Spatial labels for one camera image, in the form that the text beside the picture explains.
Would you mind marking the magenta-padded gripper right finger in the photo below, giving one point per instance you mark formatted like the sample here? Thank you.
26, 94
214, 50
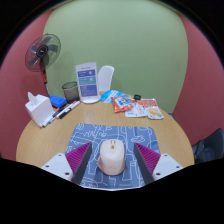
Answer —
148, 159

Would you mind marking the white tissue box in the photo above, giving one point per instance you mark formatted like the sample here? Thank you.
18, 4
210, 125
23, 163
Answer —
38, 108

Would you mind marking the blue white sign stand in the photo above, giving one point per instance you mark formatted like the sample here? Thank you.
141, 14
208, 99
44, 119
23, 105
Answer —
87, 81

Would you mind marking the blue whiteboard eraser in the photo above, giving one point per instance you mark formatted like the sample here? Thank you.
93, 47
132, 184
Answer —
58, 101

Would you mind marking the blue patterned mouse pad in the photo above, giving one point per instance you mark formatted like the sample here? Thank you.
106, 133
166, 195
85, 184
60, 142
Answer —
133, 136

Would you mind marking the black office chair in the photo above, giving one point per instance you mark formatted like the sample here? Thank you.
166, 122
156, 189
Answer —
210, 146

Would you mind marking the red-capped whiteboard marker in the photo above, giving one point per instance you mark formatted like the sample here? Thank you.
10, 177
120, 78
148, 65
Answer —
56, 111

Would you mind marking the white snack packet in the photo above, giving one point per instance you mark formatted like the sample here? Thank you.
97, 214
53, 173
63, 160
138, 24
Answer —
148, 110

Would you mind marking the black-capped whiteboard marker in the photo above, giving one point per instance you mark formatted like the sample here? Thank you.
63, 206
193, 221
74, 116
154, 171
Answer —
48, 120

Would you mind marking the black mesh pen cup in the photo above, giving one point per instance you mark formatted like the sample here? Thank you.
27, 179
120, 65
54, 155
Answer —
70, 91

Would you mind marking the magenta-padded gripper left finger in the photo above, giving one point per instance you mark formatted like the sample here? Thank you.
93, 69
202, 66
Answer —
76, 159

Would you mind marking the light blue snack packet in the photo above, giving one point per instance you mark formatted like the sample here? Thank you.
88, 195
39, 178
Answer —
108, 96

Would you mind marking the white chair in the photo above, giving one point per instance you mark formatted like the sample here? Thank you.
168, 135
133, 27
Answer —
106, 78

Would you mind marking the red-pole standing fan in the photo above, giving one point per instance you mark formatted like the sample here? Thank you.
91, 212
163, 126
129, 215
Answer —
42, 51

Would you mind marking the small black object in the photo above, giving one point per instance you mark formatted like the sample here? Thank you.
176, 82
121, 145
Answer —
137, 97

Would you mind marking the red snack packet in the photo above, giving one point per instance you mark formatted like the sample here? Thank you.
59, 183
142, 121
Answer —
122, 103

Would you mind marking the black white whiteboard marker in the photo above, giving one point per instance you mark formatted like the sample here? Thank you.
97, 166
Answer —
68, 109

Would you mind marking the cream computer mouse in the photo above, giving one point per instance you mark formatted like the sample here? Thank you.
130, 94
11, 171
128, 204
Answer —
111, 156

